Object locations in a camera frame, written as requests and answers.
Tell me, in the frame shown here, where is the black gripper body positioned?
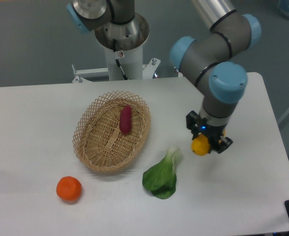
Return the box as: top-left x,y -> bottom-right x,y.
197,118 -> 226,148

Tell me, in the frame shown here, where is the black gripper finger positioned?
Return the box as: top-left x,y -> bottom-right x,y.
186,111 -> 202,140
208,136 -> 233,154

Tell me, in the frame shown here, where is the yellow mango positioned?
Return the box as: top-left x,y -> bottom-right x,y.
191,133 -> 210,156

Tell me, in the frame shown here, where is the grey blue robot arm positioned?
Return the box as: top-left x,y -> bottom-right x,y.
66,0 -> 261,156

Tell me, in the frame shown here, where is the oval wicker basket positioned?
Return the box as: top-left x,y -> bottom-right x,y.
73,90 -> 151,173

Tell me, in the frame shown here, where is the purple sweet potato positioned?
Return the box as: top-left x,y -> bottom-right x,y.
119,105 -> 132,134

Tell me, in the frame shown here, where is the green bok choy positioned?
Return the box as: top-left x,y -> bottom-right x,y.
142,145 -> 182,200

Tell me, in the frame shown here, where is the orange tangerine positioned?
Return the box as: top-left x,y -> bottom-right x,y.
56,176 -> 82,201

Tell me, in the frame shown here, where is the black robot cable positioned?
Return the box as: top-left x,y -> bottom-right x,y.
112,39 -> 129,81

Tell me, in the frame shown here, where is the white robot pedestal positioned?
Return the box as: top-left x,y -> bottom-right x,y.
71,12 -> 184,84

